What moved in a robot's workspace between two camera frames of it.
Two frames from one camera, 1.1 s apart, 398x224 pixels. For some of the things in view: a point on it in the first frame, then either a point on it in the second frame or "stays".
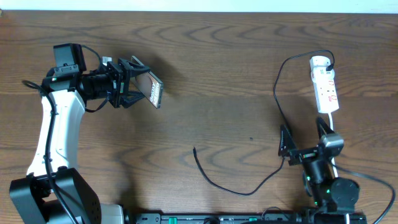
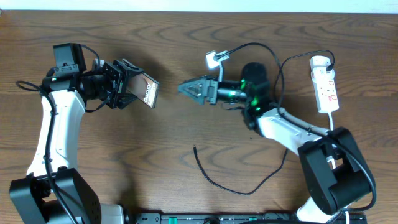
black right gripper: [302, 156] → [209, 89]
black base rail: [246, 218] stays
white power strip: [324, 84] stays
